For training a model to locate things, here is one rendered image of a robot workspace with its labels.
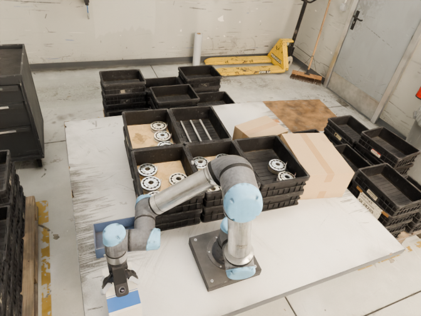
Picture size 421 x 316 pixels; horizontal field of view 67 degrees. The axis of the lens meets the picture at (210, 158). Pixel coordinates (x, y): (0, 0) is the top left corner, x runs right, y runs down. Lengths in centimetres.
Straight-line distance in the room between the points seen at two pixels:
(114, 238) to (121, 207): 67
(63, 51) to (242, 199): 413
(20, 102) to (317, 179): 219
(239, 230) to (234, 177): 21
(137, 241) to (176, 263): 46
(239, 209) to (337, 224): 106
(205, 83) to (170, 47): 172
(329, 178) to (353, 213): 26
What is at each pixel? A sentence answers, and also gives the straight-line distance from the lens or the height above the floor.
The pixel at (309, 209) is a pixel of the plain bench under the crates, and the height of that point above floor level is 70.
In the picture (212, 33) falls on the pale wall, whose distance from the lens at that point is 519.
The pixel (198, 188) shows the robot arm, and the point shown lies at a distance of 112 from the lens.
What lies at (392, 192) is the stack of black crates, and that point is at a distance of 275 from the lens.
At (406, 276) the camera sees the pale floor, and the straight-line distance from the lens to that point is 296.
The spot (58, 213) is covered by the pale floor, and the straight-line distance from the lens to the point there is 279.
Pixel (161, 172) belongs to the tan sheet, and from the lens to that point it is 178.
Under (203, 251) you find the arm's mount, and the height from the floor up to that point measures 75.
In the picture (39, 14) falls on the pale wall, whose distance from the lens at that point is 469.
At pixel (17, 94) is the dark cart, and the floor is 74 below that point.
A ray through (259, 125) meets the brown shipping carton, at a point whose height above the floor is 86.
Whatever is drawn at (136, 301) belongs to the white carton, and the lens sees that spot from 138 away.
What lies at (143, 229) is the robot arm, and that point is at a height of 111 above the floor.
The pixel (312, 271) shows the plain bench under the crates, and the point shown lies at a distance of 170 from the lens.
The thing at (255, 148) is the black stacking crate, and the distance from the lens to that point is 203.
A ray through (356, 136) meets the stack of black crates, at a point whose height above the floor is 38.
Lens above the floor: 203
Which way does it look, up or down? 39 degrees down
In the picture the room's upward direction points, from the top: 8 degrees clockwise
